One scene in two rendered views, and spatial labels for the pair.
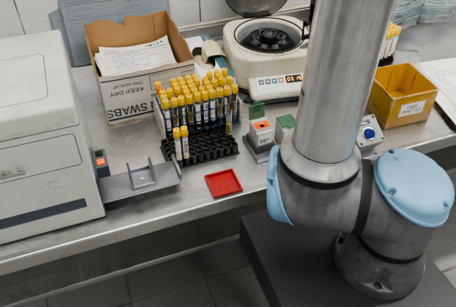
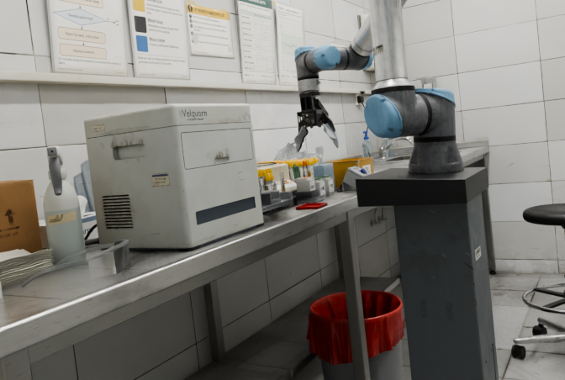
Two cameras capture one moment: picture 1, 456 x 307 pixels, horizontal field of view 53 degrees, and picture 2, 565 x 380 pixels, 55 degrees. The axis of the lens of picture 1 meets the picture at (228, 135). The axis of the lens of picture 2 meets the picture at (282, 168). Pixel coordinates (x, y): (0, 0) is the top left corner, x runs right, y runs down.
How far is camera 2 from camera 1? 1.27 m
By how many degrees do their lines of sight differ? 52
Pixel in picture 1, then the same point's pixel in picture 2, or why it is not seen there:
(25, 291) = not seen: outside the picture
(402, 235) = (446, 113)
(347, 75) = (398, 24)
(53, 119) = (241, 113)
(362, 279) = (442, 160)
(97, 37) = not seen: hidden behind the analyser
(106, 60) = not seen: hidden behind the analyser
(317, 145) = (398, 67)
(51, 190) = (240, 182)
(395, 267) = (451, 144)
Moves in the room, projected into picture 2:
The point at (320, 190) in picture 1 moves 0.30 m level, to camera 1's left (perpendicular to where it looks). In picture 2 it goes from (409, 91) to (326, 95)
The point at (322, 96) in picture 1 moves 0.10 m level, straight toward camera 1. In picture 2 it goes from (393, 38) to (417, 29)
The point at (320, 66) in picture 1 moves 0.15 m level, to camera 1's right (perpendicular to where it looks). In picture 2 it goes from (388, 23) to (422, 26)
